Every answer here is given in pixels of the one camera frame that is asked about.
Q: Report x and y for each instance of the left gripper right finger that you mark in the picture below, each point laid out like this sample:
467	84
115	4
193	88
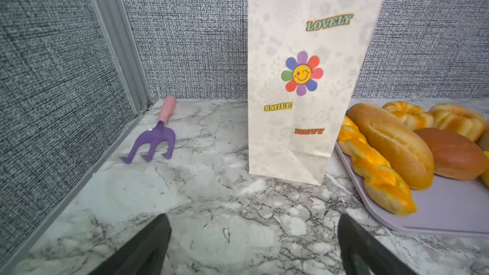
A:
361	253

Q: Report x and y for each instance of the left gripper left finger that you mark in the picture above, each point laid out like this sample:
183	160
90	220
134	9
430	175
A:
143	254

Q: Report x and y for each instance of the orange twisted fake bread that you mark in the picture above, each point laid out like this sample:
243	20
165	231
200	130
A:
383	184

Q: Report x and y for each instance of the golden baguette fake bread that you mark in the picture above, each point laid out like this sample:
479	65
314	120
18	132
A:
408	154

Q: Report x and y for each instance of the round brown fake bun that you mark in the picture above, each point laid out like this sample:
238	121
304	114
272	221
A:
455	156

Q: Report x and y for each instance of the yellow oval fake bread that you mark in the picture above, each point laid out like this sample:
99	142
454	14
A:
485	176

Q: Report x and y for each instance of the yellow ring fake bread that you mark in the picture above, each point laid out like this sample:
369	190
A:
412	116

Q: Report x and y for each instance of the white paper gift bag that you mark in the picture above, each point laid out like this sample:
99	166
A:
304	58

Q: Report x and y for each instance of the lilac plastic tray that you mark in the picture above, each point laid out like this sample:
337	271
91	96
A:
448	207

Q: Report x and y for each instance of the purple toy rake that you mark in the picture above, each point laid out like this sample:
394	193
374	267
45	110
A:
156	135

